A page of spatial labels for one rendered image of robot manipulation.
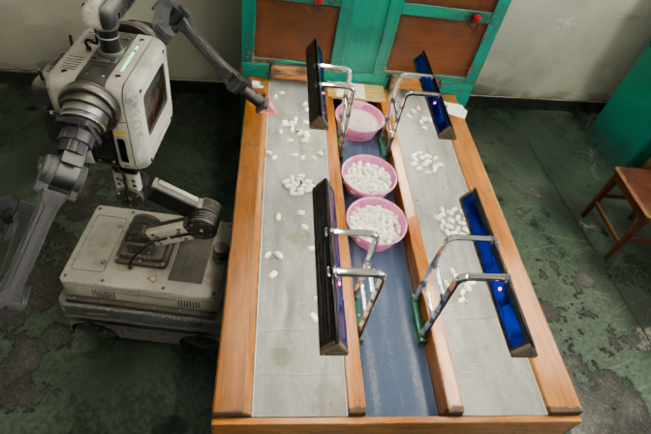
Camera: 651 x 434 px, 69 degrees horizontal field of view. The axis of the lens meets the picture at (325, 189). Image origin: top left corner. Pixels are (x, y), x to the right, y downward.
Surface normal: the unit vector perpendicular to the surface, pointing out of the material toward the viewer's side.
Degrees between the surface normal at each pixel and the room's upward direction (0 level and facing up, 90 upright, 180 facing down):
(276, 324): 0
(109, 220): 0
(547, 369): 0
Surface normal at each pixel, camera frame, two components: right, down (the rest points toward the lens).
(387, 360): 0.14, -0.68
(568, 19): 0.12, 0.73
